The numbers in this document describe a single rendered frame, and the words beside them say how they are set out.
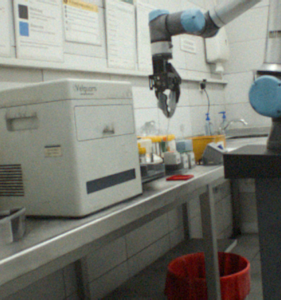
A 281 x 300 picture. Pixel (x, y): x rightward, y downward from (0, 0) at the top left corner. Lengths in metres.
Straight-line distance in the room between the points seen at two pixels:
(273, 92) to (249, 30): 2.72
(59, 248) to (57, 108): 0.30
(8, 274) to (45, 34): 1.33
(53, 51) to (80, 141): 1.04
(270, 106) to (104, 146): 0.50
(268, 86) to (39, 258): 0.79
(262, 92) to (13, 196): 0.72
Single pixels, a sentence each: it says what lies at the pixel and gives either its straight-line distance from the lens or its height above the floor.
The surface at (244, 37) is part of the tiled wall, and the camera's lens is 4.00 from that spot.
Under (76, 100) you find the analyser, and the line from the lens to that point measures 0.98.
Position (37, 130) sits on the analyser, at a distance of 1.01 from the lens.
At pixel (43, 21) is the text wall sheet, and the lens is 1.95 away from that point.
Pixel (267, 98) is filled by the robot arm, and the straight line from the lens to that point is 1.31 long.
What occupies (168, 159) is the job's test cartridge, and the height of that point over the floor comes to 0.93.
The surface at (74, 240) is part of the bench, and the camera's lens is 0.89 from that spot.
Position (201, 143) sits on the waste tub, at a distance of 1.88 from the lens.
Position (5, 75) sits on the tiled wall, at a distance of 1.75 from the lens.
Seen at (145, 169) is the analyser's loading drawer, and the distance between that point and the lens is 1.27.
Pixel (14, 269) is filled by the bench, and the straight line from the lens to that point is 0.78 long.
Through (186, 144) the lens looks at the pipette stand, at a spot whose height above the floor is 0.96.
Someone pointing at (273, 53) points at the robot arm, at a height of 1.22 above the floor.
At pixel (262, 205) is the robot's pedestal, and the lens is 1.45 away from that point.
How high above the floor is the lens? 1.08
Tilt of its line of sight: 3 degrees down
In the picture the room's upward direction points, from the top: 5 degrees counter-clockwise
